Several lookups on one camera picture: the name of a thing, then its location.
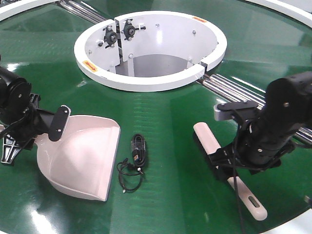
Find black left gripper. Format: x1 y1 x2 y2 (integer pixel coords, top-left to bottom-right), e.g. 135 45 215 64
0 94 71 166

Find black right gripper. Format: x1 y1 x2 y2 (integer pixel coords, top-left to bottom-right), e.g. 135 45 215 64
207 108 296 178

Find beige plastic dustpan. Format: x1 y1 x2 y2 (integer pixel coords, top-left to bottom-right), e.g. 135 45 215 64
35 115 120 201

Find beige hand broom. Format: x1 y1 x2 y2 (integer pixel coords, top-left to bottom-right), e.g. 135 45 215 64
193 122 268 221

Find black usb cable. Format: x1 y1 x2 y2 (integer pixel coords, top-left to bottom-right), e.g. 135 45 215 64
116 133 148 194

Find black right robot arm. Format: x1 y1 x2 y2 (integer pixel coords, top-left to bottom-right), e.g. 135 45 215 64
205 71 312 180

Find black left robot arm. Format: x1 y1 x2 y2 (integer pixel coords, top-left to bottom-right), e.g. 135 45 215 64
0 67 71 165

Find green circular conveyor belt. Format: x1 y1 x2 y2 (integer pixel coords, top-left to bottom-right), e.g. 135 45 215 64
0 0 312 234

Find white outer conveyor rim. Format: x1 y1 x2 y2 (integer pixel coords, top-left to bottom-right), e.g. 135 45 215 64
0 0 312 28

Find steel transfer rollers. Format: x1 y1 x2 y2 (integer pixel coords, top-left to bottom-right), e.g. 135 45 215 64
57 0 107 24
196 74 312 142

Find left black bearing unit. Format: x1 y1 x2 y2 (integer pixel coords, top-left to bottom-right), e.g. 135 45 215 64
97 25 118 49

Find black bearing unit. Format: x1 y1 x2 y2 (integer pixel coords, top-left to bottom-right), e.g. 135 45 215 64
97 25 118 49
123 19 146 41

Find right black bearing unit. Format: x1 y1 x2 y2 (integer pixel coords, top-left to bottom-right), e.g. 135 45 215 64
123 19 146 41

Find far steel transfer rollers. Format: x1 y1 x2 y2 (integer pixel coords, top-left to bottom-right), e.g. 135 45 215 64
57 0 107 24

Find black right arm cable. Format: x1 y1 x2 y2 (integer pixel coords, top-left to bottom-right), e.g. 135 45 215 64
230 109 247 234

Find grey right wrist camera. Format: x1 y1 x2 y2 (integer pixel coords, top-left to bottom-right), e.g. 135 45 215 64
214 101 259 121

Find white inner ring guard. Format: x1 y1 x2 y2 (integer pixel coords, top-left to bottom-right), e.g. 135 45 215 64
74 11 228 92

